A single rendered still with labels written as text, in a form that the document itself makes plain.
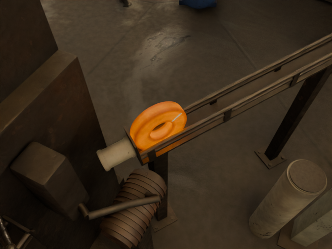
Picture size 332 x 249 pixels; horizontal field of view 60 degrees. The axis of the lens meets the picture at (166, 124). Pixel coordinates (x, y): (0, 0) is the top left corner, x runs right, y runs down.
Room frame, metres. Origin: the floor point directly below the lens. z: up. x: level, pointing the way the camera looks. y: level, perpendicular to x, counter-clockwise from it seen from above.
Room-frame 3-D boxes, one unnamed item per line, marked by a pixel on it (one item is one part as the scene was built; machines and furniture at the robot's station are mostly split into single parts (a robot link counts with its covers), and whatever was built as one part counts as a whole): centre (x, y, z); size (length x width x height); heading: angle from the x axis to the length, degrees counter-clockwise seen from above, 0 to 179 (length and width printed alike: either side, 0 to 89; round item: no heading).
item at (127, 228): (0.31, 0.10, 0.27); 0.22 x 0.13 x 0.53; 153
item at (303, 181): (0.39, -0.44, 0.26); 0.12 x 0.12 x 0.52
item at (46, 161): (0.29, 0.27, 0.68); 0.11 x 0.08 x 0.24; 63
